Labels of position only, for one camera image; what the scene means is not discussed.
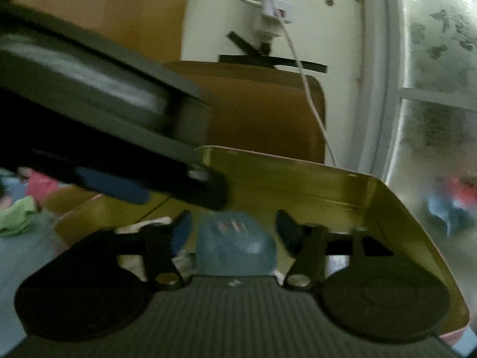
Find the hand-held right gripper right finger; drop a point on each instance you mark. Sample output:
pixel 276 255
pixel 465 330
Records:
pixel 285 229

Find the gold tin box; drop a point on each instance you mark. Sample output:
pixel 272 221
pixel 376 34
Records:
pixel 298 182

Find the white power adapter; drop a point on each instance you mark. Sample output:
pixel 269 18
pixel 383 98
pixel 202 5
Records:
pixel 274 3

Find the pink fluffy cloth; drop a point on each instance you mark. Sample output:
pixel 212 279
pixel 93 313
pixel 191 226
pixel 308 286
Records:
pixel 41 186

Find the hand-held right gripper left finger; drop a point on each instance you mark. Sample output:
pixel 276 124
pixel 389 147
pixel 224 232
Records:
pixel 182 229

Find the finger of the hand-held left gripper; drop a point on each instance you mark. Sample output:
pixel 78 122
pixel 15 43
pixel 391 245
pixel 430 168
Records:
pixel 111 189

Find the black tape strips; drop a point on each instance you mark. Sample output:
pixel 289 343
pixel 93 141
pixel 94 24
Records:
pixel 261 60

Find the frosted glass window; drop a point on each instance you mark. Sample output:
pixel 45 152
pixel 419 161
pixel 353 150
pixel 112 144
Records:
pixel 436 63

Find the light green cloth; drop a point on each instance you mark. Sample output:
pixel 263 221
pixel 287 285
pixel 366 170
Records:
pixel 16 216

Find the wooden headboard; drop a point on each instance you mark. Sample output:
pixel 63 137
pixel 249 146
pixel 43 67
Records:
pixel 111 0

